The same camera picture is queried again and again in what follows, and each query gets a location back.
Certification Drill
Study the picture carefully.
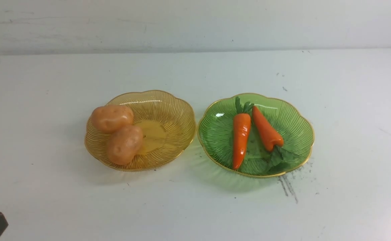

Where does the toy potato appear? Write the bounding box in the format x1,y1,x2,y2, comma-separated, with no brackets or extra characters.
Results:
90,105,134,134
106,125,143,166

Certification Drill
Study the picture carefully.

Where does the amber ribbed plastic plate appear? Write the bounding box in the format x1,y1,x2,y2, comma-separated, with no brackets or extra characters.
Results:
84,90,197,171

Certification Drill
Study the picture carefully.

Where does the green ribbed plastic plate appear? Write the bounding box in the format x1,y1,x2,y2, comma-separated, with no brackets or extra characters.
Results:
197,93,315,178

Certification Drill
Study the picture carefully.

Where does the orange toy carrot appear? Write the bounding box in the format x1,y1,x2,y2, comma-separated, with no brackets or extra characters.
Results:
252,106,301,168
232,96,254,170

